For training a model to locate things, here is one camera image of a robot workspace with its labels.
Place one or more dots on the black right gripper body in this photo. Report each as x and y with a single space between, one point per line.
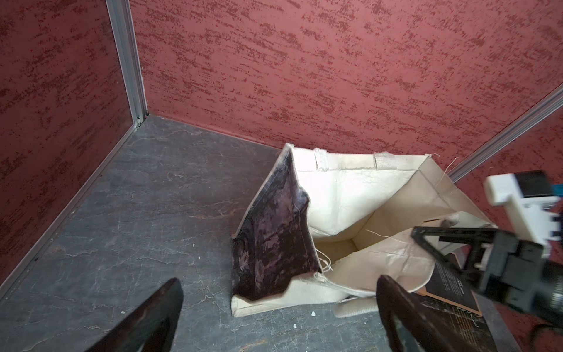
517 276

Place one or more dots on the beige canvas tote bag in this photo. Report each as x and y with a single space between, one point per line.
324 227

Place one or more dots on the thin black book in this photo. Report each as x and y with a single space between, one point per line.
445 287

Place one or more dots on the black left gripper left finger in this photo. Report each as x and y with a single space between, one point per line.
151 326

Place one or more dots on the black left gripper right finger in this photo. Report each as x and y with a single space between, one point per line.
399 307

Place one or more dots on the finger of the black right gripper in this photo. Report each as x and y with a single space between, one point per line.
474 237

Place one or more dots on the right aluminium corner post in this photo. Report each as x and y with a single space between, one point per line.
532 117

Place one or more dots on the aluminium corner post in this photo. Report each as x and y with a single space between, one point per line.
121 20
532 117

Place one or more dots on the left aluminium corner post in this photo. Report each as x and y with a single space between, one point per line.
121 20

